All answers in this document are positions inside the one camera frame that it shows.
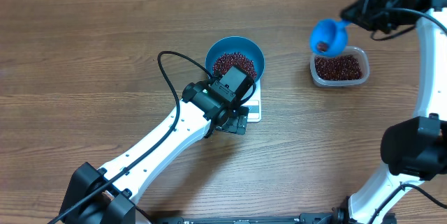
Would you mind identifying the blue plastic measuring scoop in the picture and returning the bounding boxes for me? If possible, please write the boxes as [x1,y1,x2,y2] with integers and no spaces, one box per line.
[309,19,351,57]

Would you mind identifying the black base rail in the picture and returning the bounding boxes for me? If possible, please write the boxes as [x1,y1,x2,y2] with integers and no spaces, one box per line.
[146,212,397,224]

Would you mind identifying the white digital kitchen scale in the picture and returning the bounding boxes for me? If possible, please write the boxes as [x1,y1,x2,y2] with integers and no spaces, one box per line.
[243,80,262,123]

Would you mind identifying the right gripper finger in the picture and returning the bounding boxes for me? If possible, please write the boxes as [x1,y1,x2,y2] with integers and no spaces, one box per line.
[344,17,367,29]
[340,0,367,20]

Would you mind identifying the clear plastic food container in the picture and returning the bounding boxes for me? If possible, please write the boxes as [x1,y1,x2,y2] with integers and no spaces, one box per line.
[310,46,370,88]

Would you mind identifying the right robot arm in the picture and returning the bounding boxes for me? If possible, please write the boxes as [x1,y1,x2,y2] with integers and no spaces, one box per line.
[332,0,446,223]

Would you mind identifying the blue metal bowl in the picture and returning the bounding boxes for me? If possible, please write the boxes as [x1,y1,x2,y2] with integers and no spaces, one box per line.
[205,36,265,82]

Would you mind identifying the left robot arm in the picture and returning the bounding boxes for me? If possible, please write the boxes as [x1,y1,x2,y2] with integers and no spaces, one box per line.
[52,79,256,223]

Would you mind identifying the red adzuki beans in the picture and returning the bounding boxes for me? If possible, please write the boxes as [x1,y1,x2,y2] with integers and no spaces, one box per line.
[205,36,363,81]

